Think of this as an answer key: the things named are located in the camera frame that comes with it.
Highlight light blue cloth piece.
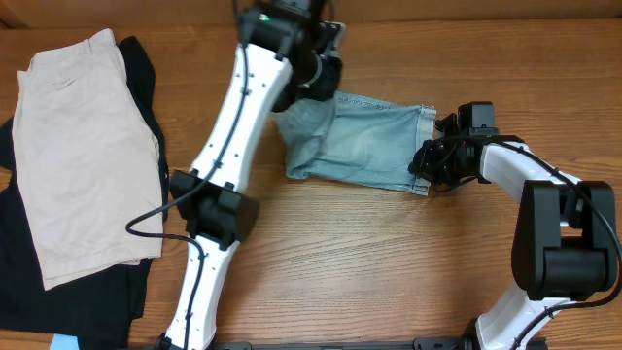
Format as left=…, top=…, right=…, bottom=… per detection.
left=50, top=334, right=80, bottom=350

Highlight black garment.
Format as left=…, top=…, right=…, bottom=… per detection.
left=1, top=36, right=169, bottom=349

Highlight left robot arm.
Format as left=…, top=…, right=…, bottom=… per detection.
left=155, top=0, right=345, bottom=349

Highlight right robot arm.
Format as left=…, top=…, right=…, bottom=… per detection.
left=409, top=102, right=621, bottom=350

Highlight beige shorts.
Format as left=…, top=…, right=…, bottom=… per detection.
left=12, top=29, right=163, bottom=290

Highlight light blue denim shorts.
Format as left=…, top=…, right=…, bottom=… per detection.
left=273, top=92, right=436, bottom=195

